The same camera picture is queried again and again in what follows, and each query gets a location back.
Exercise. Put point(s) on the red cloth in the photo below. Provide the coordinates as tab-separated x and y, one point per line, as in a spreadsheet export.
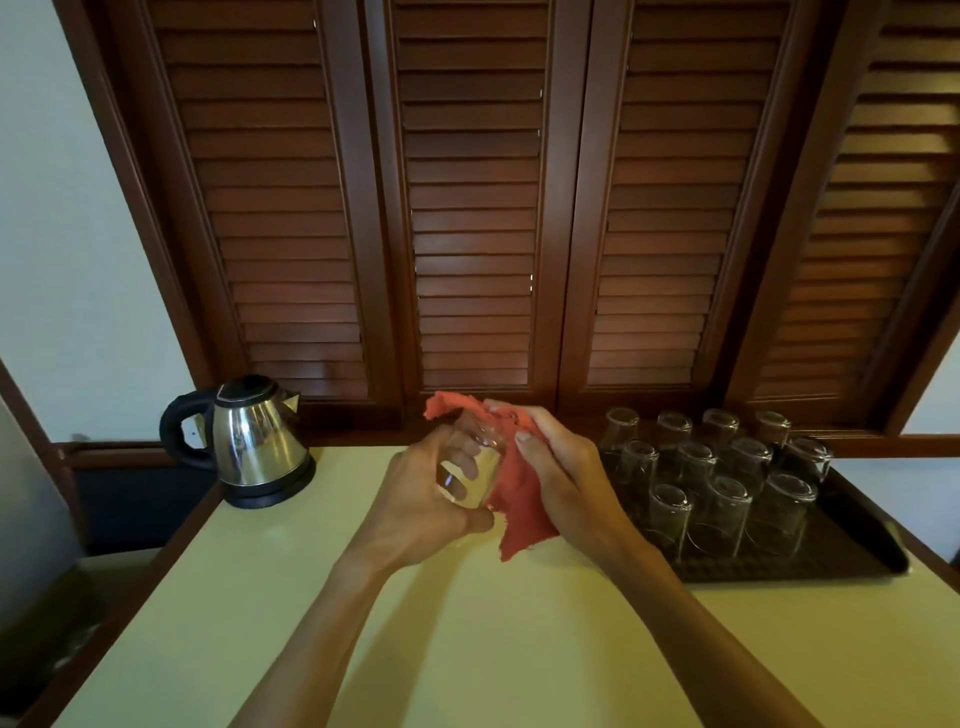
521	510

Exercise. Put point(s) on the person's right forearm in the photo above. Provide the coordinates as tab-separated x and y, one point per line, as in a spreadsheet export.
712	645

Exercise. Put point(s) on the brown louvered wooden shutter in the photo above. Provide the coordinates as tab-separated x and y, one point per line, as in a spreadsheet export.
870	187
675	187
270	187
476	187

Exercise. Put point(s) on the person's left forearm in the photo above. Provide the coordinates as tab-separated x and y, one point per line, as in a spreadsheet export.
307	652

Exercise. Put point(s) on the dark brown textured tray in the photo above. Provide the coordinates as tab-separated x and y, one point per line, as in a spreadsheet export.
847	555

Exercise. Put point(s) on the steel electric kettle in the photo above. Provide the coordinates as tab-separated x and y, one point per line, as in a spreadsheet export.
277	493
259	442

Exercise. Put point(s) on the person's left hand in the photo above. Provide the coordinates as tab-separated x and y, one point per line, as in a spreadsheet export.
405	517

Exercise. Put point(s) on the brown wooden wall rail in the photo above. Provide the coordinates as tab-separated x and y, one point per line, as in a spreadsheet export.
885	446

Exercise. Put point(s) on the person's right hand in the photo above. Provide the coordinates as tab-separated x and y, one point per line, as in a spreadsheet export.
585	502

